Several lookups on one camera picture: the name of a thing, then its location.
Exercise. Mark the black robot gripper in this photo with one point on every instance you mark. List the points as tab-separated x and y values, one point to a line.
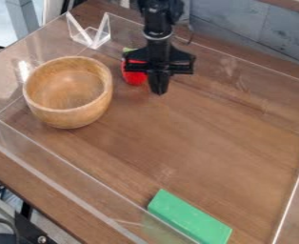
172	60

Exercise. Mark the red plush strawberry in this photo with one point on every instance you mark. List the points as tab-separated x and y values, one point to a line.
132	78

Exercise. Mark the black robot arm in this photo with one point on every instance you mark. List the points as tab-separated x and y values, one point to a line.
162	14

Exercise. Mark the wooden bowl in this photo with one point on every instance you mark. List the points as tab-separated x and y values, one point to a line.
68	91

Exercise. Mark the green rectangular block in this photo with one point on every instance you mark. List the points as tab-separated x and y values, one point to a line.
191	221

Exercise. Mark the clear acrylic tray enclosure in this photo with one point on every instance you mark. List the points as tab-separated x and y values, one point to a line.
216	141

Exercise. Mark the black metal table bracket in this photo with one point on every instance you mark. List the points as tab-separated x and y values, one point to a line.
31	234

